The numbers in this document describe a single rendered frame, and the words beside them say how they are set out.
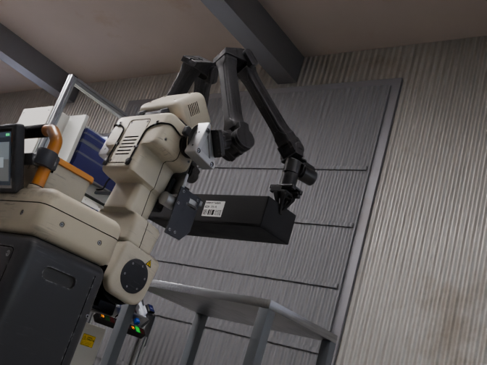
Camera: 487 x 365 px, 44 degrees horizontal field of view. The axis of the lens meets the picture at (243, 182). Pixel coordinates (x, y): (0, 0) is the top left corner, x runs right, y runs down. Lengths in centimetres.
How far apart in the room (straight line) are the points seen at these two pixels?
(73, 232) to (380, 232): 303
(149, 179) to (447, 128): 293
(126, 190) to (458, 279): 255
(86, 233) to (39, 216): 13
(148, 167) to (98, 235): 42
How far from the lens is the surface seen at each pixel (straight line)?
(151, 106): 207
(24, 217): 152
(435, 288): 401
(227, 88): 207
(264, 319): 196
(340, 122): 481
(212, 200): 218
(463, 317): 391
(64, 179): 169
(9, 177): 162
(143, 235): 186
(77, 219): 153
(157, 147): 188
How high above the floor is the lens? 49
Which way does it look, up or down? 19 degrees up
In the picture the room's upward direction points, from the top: 18 degrees clockwise
